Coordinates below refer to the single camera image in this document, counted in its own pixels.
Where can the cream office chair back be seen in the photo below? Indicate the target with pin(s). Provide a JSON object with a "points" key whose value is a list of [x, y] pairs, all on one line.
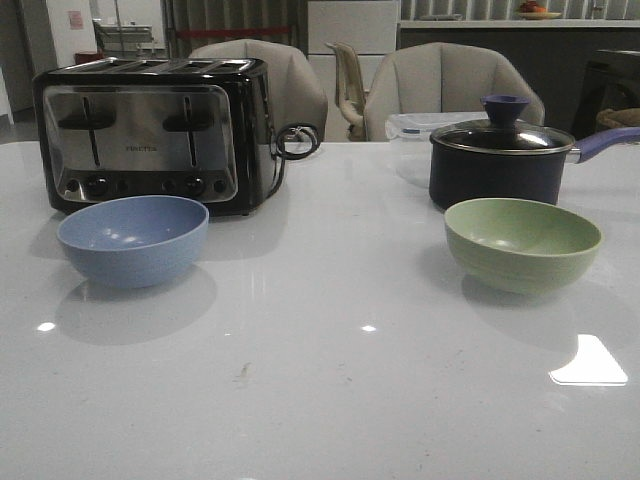
{"points": [[350, 96]]}

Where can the beige chair left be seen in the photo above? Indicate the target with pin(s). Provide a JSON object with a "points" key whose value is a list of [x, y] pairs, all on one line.
{"points": [[295, 93]]}

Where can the beige chair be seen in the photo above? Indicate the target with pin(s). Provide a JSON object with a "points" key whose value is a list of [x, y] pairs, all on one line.
{"points": [[443, 77], [295, 93]]}

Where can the fruit bowl on counter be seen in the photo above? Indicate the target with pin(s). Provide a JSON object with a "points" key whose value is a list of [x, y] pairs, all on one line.
{"points": [[533, 10]]}

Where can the green bowl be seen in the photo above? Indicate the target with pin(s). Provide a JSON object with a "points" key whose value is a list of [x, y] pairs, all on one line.
{"points": [[521, 246]]}

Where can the white cabinet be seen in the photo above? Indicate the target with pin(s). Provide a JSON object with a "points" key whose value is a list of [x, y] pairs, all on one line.
{"points": [[370, 27]]}

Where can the beige chair right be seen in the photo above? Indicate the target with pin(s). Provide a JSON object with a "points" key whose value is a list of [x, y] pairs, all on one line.
{"points": [[443, 77]]}

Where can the blue bowl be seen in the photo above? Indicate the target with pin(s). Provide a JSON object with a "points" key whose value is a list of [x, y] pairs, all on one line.
{"points": [[135, 242]]}

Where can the dark blue saucepan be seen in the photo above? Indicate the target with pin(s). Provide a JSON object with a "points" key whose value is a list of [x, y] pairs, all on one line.
{"points": [[458, 175]]}

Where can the glass pot lid blue knob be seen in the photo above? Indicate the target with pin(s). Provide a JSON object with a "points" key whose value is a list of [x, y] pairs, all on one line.
{"points": [[502, 131]]}

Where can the clear plastic food container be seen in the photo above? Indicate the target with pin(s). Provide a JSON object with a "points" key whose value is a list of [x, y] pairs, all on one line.
{"points": [[408, 135]]}

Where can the woven basket right edge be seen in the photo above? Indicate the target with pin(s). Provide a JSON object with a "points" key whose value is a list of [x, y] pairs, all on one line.
{"points": [[613, 119]]}

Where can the black chrome four-slot toaster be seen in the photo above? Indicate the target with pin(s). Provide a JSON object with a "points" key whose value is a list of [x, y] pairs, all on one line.
{"points": [[195, 128]]}

